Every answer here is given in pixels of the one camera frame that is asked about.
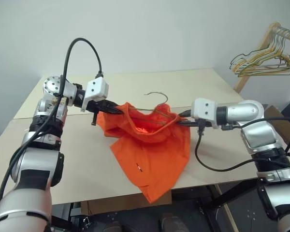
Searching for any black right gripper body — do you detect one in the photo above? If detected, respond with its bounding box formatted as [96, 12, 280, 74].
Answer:
[194, 118, 213, 133]

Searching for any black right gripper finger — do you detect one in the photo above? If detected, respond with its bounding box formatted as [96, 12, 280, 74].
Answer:
[177, 121, 200, 127]
[177, 109, 193, 119]

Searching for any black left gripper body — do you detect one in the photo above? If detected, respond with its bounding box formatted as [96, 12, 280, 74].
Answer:
[86, 99, 107, 126]

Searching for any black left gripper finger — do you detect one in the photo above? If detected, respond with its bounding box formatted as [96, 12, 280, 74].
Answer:
[100, 106, 124, 115]
[104, 99, 123, 111]

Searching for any green wire hanger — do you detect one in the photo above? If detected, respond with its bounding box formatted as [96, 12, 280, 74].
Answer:
[129, 91, 182, 127]

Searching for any orange t-shirt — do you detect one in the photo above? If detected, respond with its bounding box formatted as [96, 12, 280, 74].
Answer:
[96, 101, 192, 204]

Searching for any brown cardboard box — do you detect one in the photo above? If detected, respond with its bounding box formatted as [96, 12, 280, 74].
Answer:
[262, 102, 290, 155]

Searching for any flat brown cardboard sheet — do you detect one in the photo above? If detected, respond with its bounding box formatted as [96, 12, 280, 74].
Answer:
[80, 190, 173, 216]

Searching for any dark rounded shape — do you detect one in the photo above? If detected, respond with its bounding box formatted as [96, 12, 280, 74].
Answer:
[103, 221, 123, 232]
[159, 213, 182, 232]

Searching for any wooden clothes rack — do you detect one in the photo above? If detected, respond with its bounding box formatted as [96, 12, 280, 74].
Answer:
[232, 22, 290, 93]

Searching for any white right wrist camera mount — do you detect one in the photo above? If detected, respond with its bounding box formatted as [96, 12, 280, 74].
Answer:
[191, 97, 219, 130]

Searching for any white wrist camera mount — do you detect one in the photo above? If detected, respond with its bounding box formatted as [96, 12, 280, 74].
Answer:
[191, 97, 219, 130]
[80, 76, 110, 113]

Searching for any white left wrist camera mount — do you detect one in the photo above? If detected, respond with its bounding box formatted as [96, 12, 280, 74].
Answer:
[80, 76, 110, 113]

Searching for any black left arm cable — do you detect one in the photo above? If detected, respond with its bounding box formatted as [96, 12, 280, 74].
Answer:
[0, 38, 104, 206]

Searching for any black table frame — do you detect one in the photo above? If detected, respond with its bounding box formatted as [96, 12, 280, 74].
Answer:
[50, 180, 265, 232]

